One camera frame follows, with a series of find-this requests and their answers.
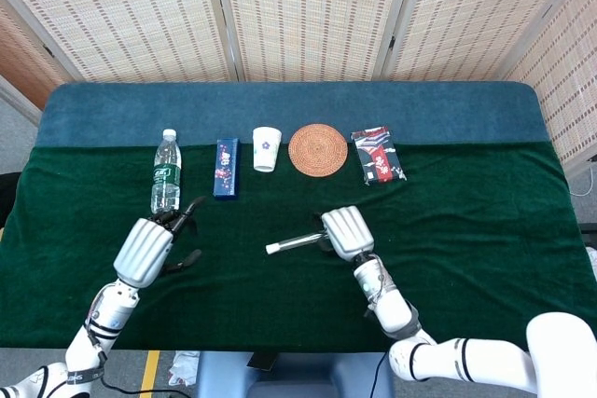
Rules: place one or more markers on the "round woven rattan coaster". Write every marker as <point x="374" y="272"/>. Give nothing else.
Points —
<point x="318" y="151"/>

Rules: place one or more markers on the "clear glass tube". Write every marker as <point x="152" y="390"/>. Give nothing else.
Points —
<point x="303" y="240"/>

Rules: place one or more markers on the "white crumpled cloth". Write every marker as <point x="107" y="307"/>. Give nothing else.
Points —
<point x="183" y="367"/>

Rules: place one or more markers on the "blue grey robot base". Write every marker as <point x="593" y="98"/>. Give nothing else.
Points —
<point x="294" y="377"/>

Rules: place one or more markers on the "black red patterned packet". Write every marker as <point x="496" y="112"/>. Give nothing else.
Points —
<point x="380" y="160"/>

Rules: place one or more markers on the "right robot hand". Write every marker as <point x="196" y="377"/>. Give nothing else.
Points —
<point x="347" y="232"/>

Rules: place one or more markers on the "clear plastic water bottle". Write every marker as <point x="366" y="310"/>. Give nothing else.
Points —
<point x="166" y="179"/>

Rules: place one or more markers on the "green velvet cloth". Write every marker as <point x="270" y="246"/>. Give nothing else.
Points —
<point x="280" y="295"/>

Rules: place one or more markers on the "white stopper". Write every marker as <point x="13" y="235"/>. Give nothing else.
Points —
<point x="272" y="249"/>

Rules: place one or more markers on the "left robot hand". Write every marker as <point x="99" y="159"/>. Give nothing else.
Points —
<point x="142" y="251"/>

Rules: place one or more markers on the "blue table cover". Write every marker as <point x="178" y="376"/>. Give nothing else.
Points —
<point x="280" y="109"/>

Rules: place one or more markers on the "blue rectangular box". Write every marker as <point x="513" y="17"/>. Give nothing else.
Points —
<point x="227" y="167"/>

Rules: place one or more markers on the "white paper cup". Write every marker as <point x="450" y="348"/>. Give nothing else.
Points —
<point x="266" y="148"/>

